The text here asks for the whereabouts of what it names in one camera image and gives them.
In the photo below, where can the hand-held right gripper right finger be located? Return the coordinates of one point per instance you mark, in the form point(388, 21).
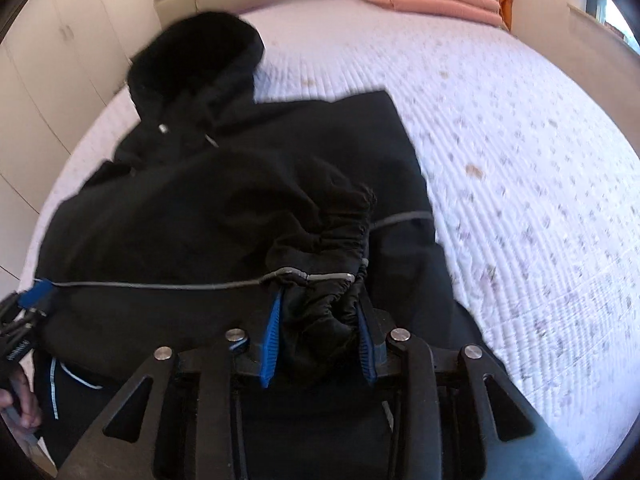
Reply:
point(368, 355)

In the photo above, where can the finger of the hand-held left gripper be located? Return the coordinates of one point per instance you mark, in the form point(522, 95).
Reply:
point(36, 293)

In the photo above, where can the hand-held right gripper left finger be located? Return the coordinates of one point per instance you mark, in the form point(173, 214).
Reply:
point(269, 345)

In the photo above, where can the black hooded jacket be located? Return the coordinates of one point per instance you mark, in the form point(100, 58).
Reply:
point(200, 210)

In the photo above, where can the person's left hand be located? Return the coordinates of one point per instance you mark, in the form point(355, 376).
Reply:
point(22, 402)

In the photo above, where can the white wardrobe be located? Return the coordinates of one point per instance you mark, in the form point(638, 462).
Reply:
point(50, 60)

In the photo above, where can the bed with white quilted cover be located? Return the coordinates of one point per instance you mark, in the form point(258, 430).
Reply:
point(500, 160)

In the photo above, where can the window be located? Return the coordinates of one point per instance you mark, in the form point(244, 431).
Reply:
point(607, 12)

